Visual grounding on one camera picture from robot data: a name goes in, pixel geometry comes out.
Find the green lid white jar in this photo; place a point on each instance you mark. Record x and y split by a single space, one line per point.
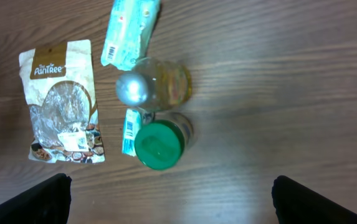
160 144

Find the teal snack packet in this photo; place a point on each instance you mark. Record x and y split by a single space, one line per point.
129 32

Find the brown white snack bag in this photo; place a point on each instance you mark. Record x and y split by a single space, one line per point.
59 90

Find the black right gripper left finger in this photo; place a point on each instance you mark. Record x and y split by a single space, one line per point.
46 202

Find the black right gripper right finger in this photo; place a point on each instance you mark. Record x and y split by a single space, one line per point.
296 204

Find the yellow liquid bottle grey cap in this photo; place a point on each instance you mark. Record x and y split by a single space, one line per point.
154 85

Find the Kleenex tissue pack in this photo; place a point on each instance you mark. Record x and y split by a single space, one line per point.
134 121

